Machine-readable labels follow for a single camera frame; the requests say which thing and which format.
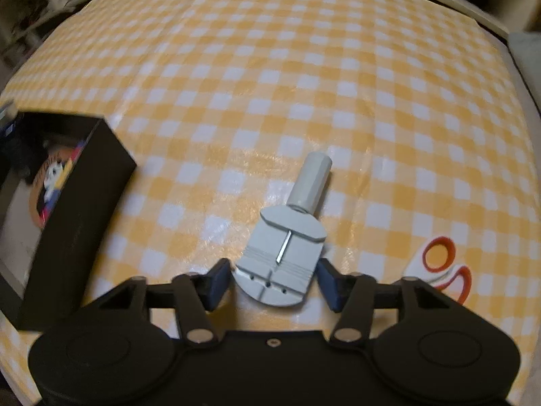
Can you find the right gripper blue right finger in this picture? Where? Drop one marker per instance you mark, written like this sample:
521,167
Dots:
353,297

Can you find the colourful card box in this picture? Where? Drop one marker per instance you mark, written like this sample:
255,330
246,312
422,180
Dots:
55,176

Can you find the yellow checkered cloth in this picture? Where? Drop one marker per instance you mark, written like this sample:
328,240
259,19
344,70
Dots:
219,101

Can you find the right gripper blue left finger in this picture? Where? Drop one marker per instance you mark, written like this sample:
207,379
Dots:
196,295

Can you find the orange handled scissors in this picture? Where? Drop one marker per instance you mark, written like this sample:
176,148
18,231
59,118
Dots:
435,262

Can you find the grey watch link tool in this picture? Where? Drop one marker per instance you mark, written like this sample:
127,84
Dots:
277,265

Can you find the panda cork coaster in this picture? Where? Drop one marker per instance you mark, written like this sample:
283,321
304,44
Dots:
36,193

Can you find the black box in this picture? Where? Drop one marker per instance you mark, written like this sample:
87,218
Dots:
44,272

